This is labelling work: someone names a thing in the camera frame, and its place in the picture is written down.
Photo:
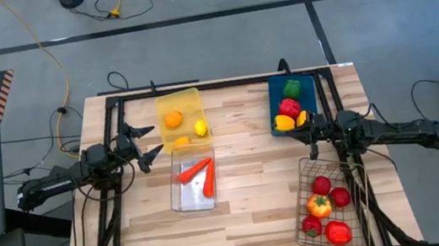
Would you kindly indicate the translucent yellow plastic bin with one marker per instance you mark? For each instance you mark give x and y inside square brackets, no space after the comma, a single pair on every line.
[182,100]

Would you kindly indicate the toy orange fruit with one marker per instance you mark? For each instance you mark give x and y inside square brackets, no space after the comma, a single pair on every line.
[173,120]

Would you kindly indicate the large red toy tomato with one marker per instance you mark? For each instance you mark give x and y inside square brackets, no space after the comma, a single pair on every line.
[338,233]

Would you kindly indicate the yellow toy lemon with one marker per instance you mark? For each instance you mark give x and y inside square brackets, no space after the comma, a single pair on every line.
[200,128]

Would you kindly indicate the clear plastic bin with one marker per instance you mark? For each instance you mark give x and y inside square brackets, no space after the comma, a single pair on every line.
[189,199]

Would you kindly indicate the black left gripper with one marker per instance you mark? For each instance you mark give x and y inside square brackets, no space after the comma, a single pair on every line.
[126,150]

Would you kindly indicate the green toy bell pepper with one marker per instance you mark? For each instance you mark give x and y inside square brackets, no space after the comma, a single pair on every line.
[291,89]

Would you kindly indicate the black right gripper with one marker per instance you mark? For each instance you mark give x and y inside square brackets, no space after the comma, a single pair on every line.
[324,130]

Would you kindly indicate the blue plastic bin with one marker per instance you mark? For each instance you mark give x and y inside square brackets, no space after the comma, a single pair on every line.
[308,86]

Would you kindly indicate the yellow toy bell pepper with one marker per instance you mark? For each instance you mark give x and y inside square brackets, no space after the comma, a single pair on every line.
[284,124]
[301,118]

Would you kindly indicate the red toy bell pepper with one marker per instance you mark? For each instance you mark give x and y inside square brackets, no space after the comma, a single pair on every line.
[289,108]

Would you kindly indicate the thin black rail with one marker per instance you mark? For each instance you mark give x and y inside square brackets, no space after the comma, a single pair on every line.
[176,83]

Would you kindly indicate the black metal table frame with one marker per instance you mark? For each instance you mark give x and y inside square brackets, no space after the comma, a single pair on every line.
[219,85]

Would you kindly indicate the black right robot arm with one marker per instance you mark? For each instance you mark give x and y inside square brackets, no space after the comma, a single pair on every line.
[407,132]

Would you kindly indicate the orange-red toy carrot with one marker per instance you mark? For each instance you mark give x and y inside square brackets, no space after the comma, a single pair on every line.
[194,171]
[209,181]

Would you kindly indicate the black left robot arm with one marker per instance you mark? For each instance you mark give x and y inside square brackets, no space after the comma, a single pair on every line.
[53,185]

